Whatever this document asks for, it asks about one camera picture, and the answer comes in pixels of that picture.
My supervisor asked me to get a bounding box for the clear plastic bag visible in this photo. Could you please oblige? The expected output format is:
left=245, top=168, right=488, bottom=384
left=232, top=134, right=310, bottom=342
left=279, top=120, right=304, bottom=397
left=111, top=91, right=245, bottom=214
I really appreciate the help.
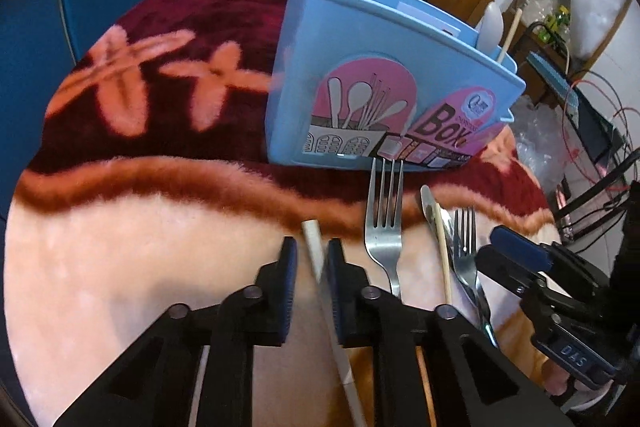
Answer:
left=511, top=95, right=570, bottom=195

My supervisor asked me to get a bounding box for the light blue utensil box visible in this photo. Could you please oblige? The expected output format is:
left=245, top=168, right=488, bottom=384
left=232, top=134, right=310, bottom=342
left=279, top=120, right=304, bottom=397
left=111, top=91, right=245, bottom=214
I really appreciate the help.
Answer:
left=265, top=0, right=525, bottom=170

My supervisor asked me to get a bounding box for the black metal rack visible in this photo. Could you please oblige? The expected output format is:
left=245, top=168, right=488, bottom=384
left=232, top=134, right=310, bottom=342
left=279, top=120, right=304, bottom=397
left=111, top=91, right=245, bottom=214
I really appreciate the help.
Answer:
left=519, top=20, right=640, bottom=218

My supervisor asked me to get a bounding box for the white chopstick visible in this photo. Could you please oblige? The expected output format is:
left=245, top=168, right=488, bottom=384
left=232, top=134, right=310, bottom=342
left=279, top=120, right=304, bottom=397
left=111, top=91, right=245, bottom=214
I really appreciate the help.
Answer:
left=188, top=345, right=210, bottom=427
left=302, top=220, right=367, bottom=427

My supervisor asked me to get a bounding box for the steel fork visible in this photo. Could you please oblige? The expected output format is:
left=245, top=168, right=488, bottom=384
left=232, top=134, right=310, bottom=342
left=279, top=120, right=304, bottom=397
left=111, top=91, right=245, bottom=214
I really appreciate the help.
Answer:
left=452, top=207, right=499, bottom=348
left=363, top=158, right=404, bottom=298

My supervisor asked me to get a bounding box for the beige plastic spoon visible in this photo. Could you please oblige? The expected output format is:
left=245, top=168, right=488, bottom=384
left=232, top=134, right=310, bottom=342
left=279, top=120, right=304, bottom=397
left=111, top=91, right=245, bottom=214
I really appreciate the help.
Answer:
left=476, top=1, right=503, bottom=55

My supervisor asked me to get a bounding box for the steel table knife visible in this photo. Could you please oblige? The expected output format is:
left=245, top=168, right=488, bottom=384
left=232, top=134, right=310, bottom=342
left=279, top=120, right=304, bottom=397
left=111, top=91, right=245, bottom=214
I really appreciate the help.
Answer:
left=420, top=185, right=477, bottom=308

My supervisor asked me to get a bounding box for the pink and red plush blanket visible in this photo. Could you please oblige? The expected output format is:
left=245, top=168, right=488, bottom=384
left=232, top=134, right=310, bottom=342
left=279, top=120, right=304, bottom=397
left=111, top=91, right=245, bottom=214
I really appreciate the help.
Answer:
left=3, top=0, right=559, bottom=426

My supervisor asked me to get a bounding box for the white plastic bag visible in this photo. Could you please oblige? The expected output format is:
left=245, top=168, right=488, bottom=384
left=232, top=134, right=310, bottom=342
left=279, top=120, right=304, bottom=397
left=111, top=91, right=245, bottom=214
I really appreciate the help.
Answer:
left=570, top=0, right=626, bottom=60

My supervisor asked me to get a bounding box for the wooden chopstick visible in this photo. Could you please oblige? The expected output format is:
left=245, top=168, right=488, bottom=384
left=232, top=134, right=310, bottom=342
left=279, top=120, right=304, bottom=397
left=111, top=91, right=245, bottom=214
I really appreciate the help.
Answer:
left=434, top=204, right=452, bottom=305
left=496, top=8, right=523, bottom=64

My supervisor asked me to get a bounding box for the person's right hand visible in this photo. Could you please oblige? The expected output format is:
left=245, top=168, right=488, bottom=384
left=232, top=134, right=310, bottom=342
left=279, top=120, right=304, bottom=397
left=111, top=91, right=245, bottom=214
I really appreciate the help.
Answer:
left=541, top=360, right=612, bottom=412

